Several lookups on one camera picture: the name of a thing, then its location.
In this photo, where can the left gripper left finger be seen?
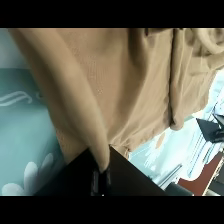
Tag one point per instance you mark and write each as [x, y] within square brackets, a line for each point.
[75, 178]

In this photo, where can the tan shirt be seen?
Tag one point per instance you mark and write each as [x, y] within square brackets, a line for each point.
[126, 83]

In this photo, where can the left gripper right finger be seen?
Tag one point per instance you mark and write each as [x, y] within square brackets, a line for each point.
[131, 180]

